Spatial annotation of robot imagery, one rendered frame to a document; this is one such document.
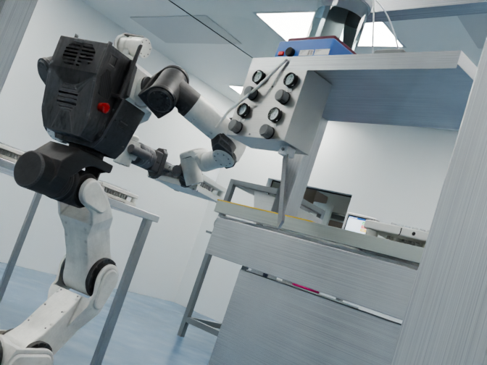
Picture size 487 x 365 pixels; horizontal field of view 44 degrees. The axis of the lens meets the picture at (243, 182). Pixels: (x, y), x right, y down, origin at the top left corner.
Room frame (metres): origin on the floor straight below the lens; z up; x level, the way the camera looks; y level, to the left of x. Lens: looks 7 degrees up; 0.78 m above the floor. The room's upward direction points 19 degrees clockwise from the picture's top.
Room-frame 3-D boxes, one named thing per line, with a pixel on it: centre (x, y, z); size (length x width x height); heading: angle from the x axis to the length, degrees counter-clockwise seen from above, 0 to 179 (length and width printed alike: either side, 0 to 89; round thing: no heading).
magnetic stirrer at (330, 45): (1.61, -0.10, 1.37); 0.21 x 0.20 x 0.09; 132
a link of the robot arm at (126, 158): (2.27, 0.43, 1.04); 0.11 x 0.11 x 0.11; 55
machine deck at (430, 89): (1.51, -0.26, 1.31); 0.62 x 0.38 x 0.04; 42
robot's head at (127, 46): (1.97, 0.50, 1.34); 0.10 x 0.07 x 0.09; 63
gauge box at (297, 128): (1.57, -0.02, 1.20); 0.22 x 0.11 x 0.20; 42
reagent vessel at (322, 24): (1.62, -0.11, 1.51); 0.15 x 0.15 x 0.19
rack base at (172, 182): (2.53, 0.22, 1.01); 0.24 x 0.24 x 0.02; 63
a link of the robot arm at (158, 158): (2.38, 0.38, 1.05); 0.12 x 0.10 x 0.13; 145
